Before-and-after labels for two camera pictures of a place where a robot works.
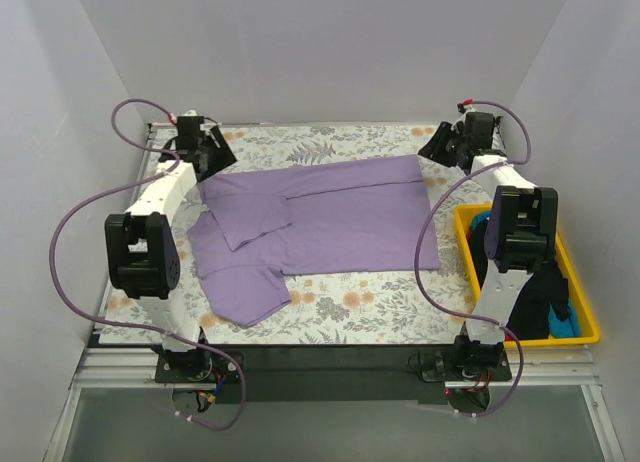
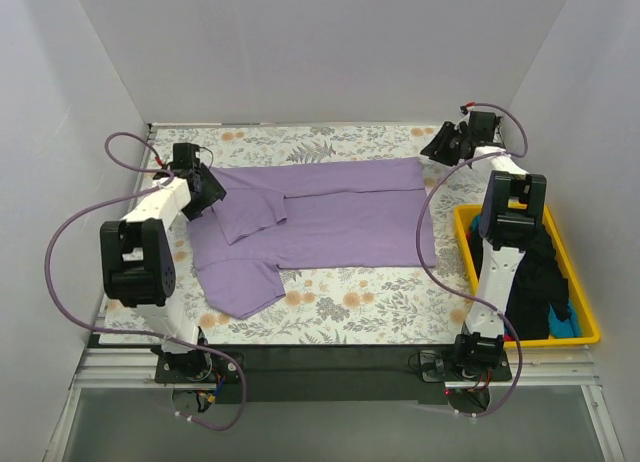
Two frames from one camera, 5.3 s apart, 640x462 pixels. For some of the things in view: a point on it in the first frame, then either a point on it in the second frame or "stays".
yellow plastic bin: (463, 218) stays
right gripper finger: (443, 146) stays
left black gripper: (211, 149) -> (210, 191)
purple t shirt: (363, 216) stays
